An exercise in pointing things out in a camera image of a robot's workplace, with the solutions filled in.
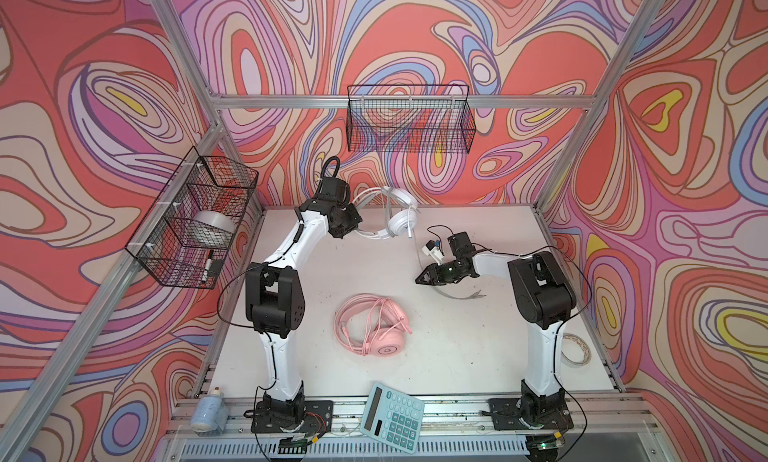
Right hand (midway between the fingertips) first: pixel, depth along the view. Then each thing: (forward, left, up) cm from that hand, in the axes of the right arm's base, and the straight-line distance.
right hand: (422, 286), depth 98 cm
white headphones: (+9, +7, +28) cm, 30 cm away
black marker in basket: (-7, +56, +27) cm, 62 cm away
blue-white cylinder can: (-37, +54, +8) cm, 66 cm away
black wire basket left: (+29, +67, +23) cm, 76 cm away
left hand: (+15, +19, +18) cm, 30 cm away
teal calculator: (-38, +11, +3) cm, 40 cm away
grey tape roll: (-2, +54, +34) cm, 64 cm away
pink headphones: (-19, +11, +13) cm, 25 cm away
